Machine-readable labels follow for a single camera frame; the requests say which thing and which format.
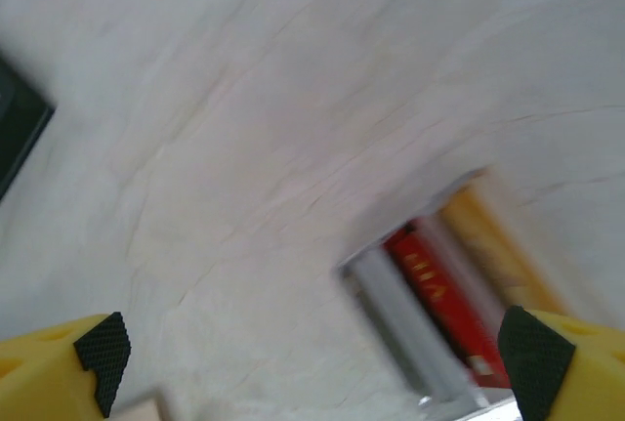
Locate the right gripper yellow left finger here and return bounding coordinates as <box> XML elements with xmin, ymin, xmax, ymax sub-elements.
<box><xmin>0</xmin><ymin>312</ymin><xmax>133</xmax><ymax>421</ymax></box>

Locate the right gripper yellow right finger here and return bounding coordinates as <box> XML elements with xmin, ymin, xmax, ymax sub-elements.
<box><xmin>496</xmin><ymin>305</ymin><xmax>625</xmax><ymax>421</ymax></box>

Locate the clear acrylic card holder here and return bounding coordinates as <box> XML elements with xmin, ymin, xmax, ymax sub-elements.
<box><xmin>336</xmin><ymin>166</ymin><xmax>582</xmax><ymax>415</ymax></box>

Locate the black and grey chessboard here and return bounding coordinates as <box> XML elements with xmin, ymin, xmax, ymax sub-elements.
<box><xmin>0</xmin><ymin>47</ymin><xmax>56</xmax><ymax>205</ymax></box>

